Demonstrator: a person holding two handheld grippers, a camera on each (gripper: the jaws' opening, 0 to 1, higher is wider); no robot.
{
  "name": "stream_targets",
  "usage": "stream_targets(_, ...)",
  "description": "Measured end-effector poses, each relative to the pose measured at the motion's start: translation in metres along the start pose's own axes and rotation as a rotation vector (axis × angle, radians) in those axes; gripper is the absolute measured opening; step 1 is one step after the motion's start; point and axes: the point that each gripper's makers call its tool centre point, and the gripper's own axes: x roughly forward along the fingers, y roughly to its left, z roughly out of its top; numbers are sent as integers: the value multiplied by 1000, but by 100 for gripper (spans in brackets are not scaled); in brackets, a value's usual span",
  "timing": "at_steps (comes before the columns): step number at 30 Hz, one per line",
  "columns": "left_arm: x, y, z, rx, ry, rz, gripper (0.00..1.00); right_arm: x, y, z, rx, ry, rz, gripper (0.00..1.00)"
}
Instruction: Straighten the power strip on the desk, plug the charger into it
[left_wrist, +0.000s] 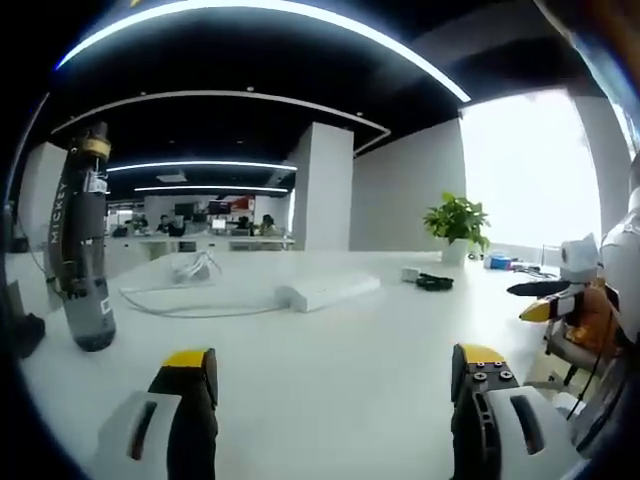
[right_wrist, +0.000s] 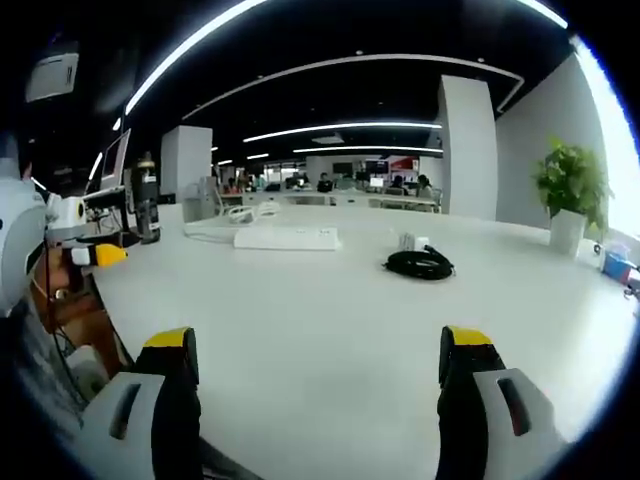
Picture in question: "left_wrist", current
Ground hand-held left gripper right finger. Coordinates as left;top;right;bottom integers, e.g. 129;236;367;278
451;343;584;480

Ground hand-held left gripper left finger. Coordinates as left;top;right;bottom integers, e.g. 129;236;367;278
97;347;220;480

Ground white charger with cable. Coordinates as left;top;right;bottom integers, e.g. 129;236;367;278
171;251;225;287

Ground white power strip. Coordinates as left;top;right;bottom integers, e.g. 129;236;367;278
273;272;381;314

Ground white desk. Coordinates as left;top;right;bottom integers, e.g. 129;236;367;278
4;247;601;480

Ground long ceiling light strip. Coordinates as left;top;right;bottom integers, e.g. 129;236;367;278
55;0;472;103

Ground green potted plant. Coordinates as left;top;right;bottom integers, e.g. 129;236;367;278
422;192;493;266

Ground black object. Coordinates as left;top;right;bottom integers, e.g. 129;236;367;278
3;312;47;360

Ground dark grey water bottle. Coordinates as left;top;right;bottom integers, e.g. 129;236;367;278
43;121;118;353

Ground black cable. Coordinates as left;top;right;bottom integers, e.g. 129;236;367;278
563;287;624;422

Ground black strap bundle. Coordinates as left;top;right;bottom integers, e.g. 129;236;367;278
415;272;456;293

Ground white power strip cable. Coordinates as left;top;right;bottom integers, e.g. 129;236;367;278
118;283;301;319

